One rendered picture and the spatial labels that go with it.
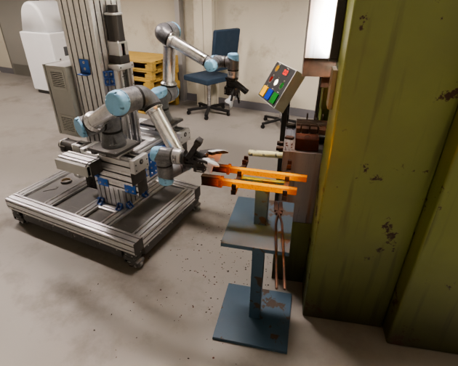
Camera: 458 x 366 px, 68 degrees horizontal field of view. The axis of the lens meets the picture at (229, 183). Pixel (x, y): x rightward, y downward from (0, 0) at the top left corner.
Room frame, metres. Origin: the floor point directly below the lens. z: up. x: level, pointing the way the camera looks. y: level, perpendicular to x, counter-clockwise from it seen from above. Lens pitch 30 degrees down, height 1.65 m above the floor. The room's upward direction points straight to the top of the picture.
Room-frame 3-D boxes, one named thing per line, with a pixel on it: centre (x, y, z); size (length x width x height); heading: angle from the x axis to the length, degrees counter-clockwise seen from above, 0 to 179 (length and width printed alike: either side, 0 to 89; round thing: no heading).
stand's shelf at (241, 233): (1.34, -0.15, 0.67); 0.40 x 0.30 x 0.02; 168
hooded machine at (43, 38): (6.33, 3.06, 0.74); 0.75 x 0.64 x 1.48; 64
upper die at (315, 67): (1.83, -0.59, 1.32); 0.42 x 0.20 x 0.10; 80
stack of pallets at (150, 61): (5.49, 1.44, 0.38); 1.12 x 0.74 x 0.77; 64
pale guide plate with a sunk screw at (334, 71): (1.53, -0.46, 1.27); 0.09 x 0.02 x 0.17; 170
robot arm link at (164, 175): (1.47, 0.30, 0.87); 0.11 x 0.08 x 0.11; 142
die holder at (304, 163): (1.77, -0.59, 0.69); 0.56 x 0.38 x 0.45; 80
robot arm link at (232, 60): (2.36, -0.02, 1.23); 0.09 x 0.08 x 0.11; 72
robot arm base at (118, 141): (1.94, 0.71, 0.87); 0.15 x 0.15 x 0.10
